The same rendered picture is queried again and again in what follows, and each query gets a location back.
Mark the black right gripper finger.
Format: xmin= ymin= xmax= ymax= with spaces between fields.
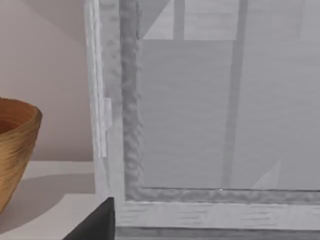
xmin=62 ymin=196 xmax=116 ymax=240

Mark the brown wooden bowl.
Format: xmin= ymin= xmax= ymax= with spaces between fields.
xmin=0 ymin=97 xmax=43 ymax=215

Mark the pale grey cabinet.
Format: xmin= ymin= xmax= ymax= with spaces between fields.
xmin=83 ymin=0 xmax=320 ymax=240

